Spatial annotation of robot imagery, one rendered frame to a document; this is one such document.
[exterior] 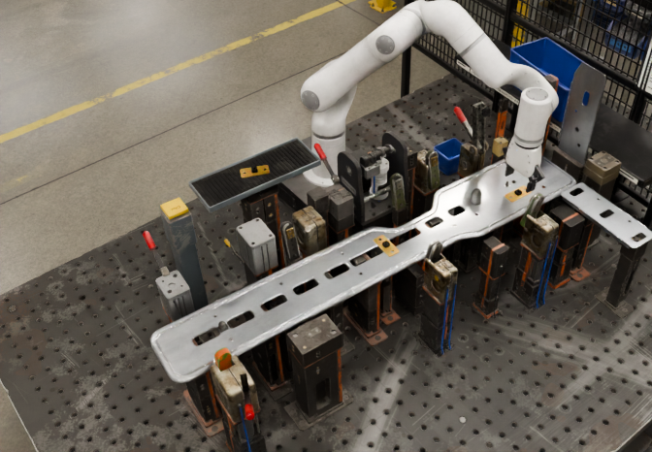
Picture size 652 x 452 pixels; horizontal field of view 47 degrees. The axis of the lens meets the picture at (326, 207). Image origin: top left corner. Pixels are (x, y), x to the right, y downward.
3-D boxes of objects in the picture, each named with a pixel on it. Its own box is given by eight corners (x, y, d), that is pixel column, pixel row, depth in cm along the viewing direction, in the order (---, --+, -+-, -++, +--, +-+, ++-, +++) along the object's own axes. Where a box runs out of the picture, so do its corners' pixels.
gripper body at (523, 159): (506, 133, 219) (501, 163, 226) (531, 151, 212) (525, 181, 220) (525, 124, 222) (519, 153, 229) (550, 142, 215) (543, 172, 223)
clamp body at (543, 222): (528, 316, 235) (546, 238, 211) (502, 292, 242) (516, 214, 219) (549, 304, 238) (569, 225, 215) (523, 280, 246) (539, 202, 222)
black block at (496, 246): (487, 326, 232) (499, 262, 213) (465, 304, 239) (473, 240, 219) (506, 314, 235) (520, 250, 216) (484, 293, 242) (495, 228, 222)
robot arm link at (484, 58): (479, 34, 220) (546, 112, 222) (453, 58, 211) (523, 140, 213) (500, 16, 213) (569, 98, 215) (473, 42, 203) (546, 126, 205)
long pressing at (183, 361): (179, 396, 184) (179, 392, 183) (145, 335, 198) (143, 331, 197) (581, 184, 236) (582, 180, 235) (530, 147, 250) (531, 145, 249)
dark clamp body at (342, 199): (339, 298, 243) (336, 211, 217) (317, 273, 251) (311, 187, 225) (366, 283, 247) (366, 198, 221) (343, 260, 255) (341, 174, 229)
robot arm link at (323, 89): (337, 100, 259) (309, 123, 249) (315, 72, 257) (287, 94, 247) (434, 31, 220) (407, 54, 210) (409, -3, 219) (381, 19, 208)
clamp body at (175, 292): (186, 383, 221) (164, 304, 196) (170, 357, 228) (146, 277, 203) (215, 368, 224) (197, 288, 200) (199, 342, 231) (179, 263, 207)
